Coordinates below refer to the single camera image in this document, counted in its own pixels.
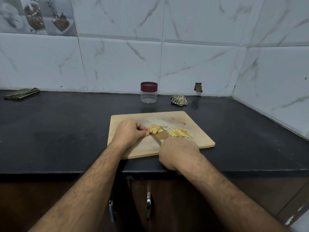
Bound person's right hand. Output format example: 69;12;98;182
158;137;201;174

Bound person's left hand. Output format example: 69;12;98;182
110;118;150;155

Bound pile of ginger strips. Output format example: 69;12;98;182
166;126;194;139

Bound wooden cutting board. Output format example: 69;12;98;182
107;111;216;160

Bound yellow handled knife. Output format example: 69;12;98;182
150;130;170;143

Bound pile of yellow ginger slices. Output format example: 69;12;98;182
148;124;165;135

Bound clear jar maroon lid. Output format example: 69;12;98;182
140;82;158;104

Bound person's left forearm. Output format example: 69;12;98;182
28;145;124;232

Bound person's right forearm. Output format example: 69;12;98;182
183;160;290;232

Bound small ginger peel scraps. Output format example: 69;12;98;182
170;116;187;126

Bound black countertop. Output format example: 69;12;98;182
0;89;309;178

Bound crumpled patterned cloth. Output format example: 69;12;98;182
170;94;188;107

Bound brown wooden cabinet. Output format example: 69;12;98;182
0;175;309;232

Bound folded green cloth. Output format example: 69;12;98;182
4;88;41;100

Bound decorative picture tiles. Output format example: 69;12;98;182
0;0;78;37

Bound metal cabinet handle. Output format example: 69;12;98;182
146;192;153;220
108;199;116;223

